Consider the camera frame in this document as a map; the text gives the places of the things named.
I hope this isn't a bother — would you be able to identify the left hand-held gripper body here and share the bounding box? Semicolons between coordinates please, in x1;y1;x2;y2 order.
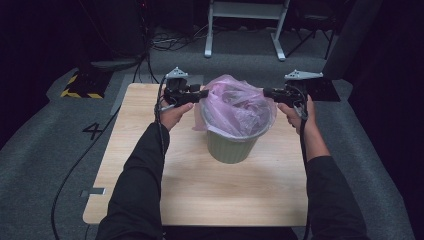
162;66;193;108

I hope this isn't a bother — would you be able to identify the grey column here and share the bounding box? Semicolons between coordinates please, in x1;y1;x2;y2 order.
320;0;384;81

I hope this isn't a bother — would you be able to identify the person's right hand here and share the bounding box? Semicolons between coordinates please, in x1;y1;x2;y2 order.
276;94;318;135

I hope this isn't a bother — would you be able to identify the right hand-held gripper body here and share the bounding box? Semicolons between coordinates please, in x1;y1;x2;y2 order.
282;68;324;108

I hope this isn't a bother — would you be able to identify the yellow black striped base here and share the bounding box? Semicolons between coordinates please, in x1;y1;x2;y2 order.
60;68;113;100
304;76;342;103

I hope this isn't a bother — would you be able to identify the pink plastic bag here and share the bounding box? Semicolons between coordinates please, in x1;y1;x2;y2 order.
192;73;278;143

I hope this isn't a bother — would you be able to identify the black folding stand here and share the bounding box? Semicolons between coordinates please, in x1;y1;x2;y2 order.
285;11;336;61

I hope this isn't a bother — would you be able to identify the white metal stand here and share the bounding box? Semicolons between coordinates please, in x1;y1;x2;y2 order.
203;0;291;62

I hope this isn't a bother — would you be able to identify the grey stand base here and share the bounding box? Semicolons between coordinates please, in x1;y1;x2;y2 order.
89;58;142;72

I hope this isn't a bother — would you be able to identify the person's left hand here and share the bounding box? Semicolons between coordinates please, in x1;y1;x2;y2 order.
157;97;195;132

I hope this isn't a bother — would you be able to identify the black floor cable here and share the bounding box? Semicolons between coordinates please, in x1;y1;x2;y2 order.
50;105;122;240

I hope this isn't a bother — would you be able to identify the black stand with cables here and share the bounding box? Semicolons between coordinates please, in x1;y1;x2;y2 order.
132;0;161;84

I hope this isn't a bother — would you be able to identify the grey tape strip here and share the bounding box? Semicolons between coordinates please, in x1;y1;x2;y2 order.
80;187;107;198

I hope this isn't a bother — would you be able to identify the green plastic bin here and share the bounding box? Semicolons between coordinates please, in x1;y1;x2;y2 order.
199;99;274;165

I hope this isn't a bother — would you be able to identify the right hand-held gripper cable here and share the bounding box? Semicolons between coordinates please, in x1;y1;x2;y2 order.
292;84;312;240

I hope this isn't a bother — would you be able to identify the bundle of floor cables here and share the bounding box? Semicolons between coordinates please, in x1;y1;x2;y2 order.
151;24;210;53

